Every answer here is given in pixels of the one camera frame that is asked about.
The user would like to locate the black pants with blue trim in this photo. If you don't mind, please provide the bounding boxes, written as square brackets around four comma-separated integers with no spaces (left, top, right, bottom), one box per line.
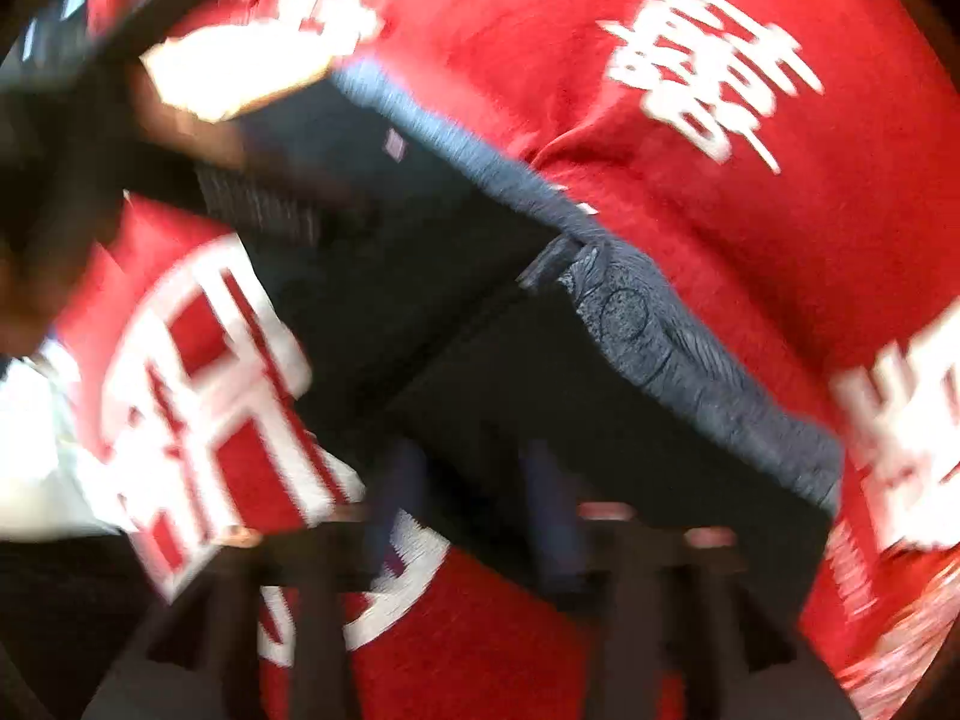
[191,60,845,601]

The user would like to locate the person's black trousers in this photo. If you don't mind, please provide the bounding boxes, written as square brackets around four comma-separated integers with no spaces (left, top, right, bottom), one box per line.
[0,532,173,720]

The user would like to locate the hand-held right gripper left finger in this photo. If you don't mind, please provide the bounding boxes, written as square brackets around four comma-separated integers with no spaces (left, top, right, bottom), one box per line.
[82,435,428,720]

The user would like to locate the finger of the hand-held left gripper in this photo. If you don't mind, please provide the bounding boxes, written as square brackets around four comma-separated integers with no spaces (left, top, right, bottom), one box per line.
[150,127,376,241]

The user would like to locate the cream cloth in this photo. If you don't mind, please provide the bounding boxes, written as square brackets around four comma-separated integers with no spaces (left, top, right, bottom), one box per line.
[139,30,346,125]

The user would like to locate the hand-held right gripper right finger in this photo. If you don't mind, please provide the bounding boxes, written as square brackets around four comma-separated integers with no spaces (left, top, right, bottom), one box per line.
[517,439,863,720]

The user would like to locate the red printed blanket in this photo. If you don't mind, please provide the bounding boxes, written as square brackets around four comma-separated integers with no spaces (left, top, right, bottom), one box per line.
[45,0,960,720]

